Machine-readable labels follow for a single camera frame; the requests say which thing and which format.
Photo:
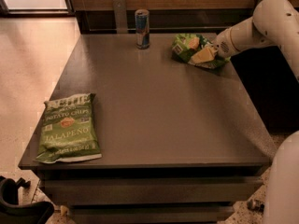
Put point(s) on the green jalapeno chip bag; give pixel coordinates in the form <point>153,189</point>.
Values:
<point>67,132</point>

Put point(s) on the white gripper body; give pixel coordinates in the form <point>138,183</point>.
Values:
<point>222,45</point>

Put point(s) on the green rice chip bag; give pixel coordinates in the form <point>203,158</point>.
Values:
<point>186,45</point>

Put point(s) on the grey drawer cabinet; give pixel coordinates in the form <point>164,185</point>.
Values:
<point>179,144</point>

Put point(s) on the left metal bracket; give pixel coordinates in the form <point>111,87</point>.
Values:
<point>120,14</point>

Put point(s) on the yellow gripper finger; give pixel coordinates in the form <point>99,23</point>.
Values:
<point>207,54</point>

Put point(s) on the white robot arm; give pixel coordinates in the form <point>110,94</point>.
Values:
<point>273,23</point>

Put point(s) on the black white striped stick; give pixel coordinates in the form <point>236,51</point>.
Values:
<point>255,205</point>

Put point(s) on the blue silver drink can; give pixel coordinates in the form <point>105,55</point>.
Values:
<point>142,28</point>

